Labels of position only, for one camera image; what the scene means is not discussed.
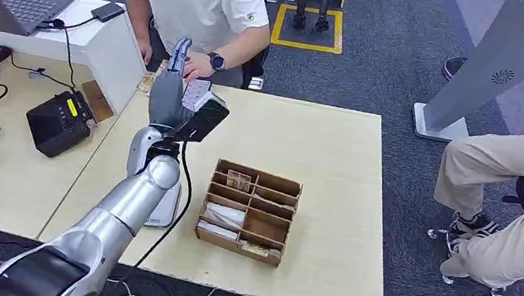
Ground wooden compartment card box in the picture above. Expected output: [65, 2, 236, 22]
[191, 155, 306, 270]

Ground dark shoe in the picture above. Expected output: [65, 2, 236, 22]
[440, 54, 469, 85]

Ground person's right hand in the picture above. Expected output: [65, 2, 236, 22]
[134, 38, 155, 67]

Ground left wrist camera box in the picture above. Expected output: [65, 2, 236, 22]
[171, 76, 235, 148]

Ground black wristwatch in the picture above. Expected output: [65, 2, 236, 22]
[204, 50, 228, 74]

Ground white card stack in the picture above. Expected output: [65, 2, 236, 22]
[203, 201, 248, 229]
[196, 220, 241, 242]

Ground white desk riser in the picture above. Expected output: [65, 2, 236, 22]
[0, 0, 155, 118]

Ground yellow bordered floor mat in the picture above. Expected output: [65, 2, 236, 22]
[268, 2, 349, 57]

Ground brown printed card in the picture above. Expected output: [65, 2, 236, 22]
[224, 169, 254, 195]

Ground black device with yellow label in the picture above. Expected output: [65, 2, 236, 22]
[21, 85, 102, 164]

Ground black thin cable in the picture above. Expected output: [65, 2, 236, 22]
[30, 9, 99, 95]

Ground person's left hand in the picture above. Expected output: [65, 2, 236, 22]
[181, 50, 218, 86]

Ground grey pedestal stand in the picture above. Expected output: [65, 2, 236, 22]
[409, 0, 524, 152]

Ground black robot legs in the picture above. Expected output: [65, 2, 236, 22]
[287, 0, 335, 34]

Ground yellow printed card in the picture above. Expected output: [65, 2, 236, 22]
[239, 241, 272, 259]

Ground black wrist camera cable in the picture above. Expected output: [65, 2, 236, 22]
[111, 134, 200, 296]

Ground white flat device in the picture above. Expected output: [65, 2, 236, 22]
[143, 177, 184, 232]

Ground seated person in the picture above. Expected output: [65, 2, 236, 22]
[423, 112, 524, 294]

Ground printed card stack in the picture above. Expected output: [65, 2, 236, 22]
[135, 56, 170, 98]

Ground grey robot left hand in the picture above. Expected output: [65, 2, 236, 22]
[145, 33, 202, 132]

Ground brown cardboard piece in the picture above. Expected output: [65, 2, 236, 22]
[77, 77, 119, 125]

